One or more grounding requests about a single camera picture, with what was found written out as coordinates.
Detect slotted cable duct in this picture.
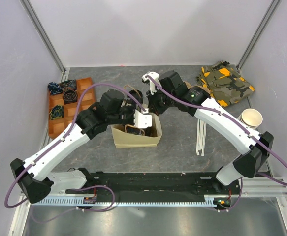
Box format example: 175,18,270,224
33,196,223,207

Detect camouflage folded cloth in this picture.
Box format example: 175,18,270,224
195,61,255,108

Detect blue patterned rolled cloth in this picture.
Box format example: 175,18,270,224
47,82,63,96

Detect brown patterned rolled cloth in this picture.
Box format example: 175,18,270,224
63,89,78,104

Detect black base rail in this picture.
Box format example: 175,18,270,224
65,168,242,200

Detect black cup lid on table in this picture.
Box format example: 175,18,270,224
129,89,144,104

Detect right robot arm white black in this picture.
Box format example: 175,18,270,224
142,70,274,194

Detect orange compartment tray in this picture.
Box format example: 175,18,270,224
47,77,96,139

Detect brown cardboard cup carrier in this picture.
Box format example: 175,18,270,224
184,81,211,95

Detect dark patterned rolled cloth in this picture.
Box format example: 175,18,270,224
59,80,77,90

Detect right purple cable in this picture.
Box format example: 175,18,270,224
143,75,287,213

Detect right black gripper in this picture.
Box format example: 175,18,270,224
146,85,176,116

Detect purple cable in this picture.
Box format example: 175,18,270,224
143,75,287,213
4,83,149,224

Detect blue yellow rolled cloth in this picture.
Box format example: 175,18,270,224
49,105,64,120

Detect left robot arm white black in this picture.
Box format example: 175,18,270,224
10,89,143,204

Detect black plastic cup lid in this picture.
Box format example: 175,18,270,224
124,124,147,136

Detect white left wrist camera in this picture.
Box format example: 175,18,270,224
134,104,153,129

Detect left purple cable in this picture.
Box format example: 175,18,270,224
4,83,149,224

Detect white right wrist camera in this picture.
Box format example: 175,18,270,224
142,71,160,95

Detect beige paper bag with handles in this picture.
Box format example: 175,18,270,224
111,113,162,148

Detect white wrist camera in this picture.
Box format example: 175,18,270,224
142,71,160,95
134,104,153,129

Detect stack of paper cups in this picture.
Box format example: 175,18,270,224
237,108,263,130

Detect white wrapped straw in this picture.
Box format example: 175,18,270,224
196,119,203,155
201,120,207,156

